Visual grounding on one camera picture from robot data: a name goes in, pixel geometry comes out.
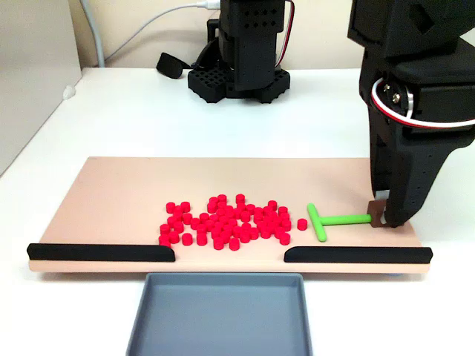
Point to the green T-shaped pusher tool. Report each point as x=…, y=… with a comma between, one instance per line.
x=341, y=220

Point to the red cylindrical granule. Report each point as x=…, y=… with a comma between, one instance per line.
x=201, y=228
x=201, y=239
x=172, y=221
x=178, y=226
x=163, y=237
x=185, y=206
x=272, y=204
x=165, y=228
x=285, y=217
x=234, y=243
x=195, y=223
x=165, y=243
x=285, y=223
x=178, y=215
x=204, y=217
x=282, y=210
x=170, y=207
x=284, y=238
x=187, y=218
x=222, y=198
x=302, y=224
x=187, y=239
x=173, y=236
x=212, y=207
x=279, y=232
x=177, y=208
x=218, y=243
x=240, y=198
x=213, y=201

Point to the black clamp knob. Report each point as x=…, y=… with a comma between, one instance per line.
x=168, y=66

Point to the grey plastic tray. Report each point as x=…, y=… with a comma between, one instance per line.
x=222, y=319

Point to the beige wooden board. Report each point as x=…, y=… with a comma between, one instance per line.
x=111, y=193

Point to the black foam rail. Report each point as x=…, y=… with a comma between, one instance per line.
x=100, y=253
x=356, y=255

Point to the small white bracket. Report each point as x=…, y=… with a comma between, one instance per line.
x=69, y=91

